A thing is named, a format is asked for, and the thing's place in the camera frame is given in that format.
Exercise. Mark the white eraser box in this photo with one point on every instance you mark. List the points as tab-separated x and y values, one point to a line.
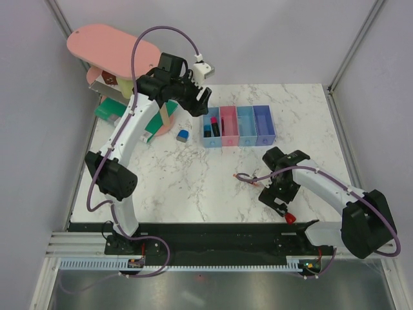
146	136

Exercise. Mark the blue pencil sharpener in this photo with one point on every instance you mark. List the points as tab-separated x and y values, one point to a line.
182	136

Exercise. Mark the red pen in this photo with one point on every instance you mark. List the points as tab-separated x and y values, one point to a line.
222	127
247	179

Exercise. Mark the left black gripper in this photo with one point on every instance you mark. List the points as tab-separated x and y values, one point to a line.
193	106

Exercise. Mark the pink drawer bin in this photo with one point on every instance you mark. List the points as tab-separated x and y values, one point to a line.
229	114

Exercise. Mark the light blue cable duct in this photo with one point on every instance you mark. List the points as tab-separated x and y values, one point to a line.
128	264

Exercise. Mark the blue cap black highlighter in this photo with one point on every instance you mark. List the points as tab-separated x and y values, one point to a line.
207	131

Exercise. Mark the red black round stamp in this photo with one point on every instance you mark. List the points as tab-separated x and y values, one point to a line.
289	218

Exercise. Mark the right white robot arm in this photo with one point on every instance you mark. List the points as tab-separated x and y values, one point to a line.
366	224

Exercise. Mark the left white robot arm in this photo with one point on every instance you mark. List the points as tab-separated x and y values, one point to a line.
172	80

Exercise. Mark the purple drawer bin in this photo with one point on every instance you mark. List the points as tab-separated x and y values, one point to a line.
266	133

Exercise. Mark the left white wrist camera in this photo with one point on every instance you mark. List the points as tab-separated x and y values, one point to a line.
202	71

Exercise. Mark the dark red card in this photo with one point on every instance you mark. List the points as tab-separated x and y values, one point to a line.
109	78

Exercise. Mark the pink cap black highlighter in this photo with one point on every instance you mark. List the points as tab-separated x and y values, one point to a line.
215	126

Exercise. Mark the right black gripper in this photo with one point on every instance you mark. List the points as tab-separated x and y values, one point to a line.
268	195

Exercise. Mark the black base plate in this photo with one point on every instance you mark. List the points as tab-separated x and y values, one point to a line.
216	243

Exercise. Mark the pink tiered shelf stand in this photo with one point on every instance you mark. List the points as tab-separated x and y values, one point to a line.
106	48

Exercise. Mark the light blue drawer bin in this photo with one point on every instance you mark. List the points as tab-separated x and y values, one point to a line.
211	142

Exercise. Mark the white silver box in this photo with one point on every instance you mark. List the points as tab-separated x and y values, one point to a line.
109	91

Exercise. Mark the cream yellow cylinder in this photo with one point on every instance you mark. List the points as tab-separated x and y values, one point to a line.
125	86

